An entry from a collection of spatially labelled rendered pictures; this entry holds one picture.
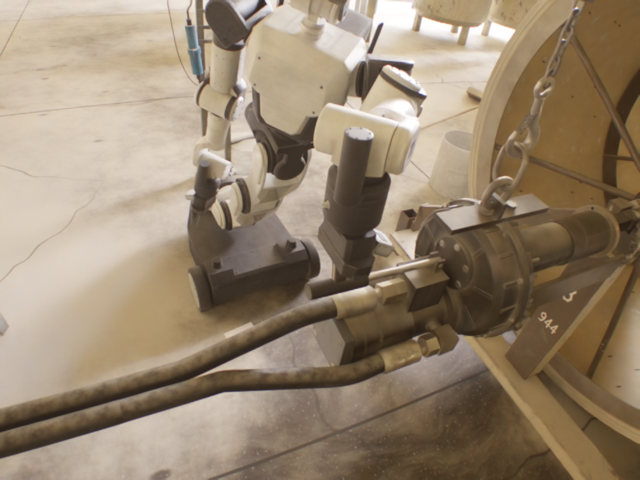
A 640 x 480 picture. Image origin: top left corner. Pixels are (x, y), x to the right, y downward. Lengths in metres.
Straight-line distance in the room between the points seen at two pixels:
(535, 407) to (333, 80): 1.33
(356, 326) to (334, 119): 0.41
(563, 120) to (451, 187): 0.86
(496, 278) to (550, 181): 1.63
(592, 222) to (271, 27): 0.90
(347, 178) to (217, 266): 1.35
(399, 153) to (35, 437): 0.66
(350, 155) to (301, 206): 2.04
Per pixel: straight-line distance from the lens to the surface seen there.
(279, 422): 1.65
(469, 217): 0.79
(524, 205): 0.90
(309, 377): 0.74
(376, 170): 0.53
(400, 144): 0.52
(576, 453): 1.75
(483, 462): 1.78
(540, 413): 1.75
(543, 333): 1.64
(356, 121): 0.53
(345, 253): 0.61
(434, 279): 0.83
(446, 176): 2.84
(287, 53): 1.03
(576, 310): 1.53
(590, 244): 1.16
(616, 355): 2.21
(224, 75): 1.23
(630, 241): 1.41
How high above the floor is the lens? 1.50
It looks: 41 degrees down
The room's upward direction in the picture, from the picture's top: 9 degrees clockwise
